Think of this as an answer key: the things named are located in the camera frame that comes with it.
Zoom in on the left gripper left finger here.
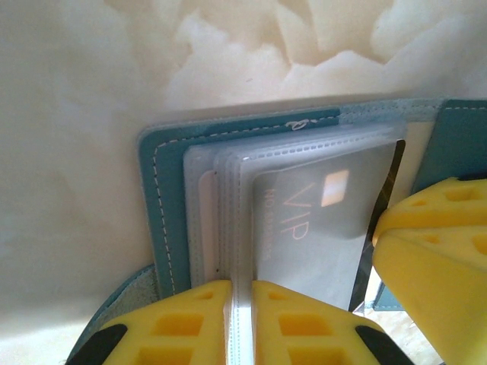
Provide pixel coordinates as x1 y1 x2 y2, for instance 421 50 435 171
86 280 233 365

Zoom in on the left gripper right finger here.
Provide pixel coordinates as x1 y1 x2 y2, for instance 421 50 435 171
250 280 401 365

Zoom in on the teal leather card holder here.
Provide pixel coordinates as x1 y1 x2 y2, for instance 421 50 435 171
100 97 487 317

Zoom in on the black VIP card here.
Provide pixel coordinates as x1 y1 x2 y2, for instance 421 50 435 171
250 139 407 315

